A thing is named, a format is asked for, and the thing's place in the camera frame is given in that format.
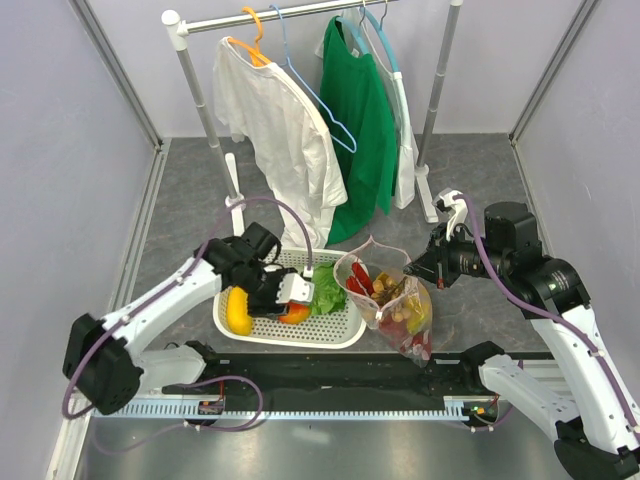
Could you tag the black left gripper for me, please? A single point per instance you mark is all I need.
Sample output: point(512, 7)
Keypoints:
point(261, 308)

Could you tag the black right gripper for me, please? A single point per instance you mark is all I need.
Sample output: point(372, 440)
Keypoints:
point(436, 263)

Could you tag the red yellow mango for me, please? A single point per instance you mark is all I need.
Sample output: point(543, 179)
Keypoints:
point(296, 313)

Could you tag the yellow lemon fruit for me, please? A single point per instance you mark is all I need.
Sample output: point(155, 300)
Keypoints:
point(238, 319)

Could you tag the clear pink zip bag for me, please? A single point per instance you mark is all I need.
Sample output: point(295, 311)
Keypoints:
point(375, 255)

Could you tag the brown longan bunch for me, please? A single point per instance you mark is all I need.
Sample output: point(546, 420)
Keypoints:
point(391, 296)

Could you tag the red plastic lobster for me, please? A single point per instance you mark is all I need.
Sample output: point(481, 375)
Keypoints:
point(359, 288)

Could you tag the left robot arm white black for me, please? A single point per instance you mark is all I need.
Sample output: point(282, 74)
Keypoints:
point(107, 359)

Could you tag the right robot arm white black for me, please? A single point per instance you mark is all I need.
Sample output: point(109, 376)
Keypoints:
point(595, 433)

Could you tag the green lettuce head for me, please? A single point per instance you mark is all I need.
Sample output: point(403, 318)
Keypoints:
point(329, 297)

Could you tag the white perforated plastic basket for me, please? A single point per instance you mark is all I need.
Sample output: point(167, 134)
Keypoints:
point(334, 331)

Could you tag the white garment on right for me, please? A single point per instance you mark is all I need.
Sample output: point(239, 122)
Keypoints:
point(403, 191)

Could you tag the green t-shirt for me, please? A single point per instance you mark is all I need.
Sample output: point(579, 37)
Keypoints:
point(364, 133)

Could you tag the white t-shirt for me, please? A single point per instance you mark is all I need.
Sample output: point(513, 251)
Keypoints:
point(292, 144)

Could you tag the teal clothes hanger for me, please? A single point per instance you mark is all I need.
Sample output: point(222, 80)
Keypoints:
point(367, 36)

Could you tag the grey white clothes rack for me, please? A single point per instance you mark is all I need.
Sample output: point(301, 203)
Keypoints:
point(178, 30)

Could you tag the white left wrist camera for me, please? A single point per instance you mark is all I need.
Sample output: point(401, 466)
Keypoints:
point(293, 287)

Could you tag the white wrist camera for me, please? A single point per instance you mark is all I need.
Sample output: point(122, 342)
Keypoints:
point(451, 203)
point(293, 287)

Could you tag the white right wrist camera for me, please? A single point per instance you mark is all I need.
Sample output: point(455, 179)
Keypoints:
point(451, 203)

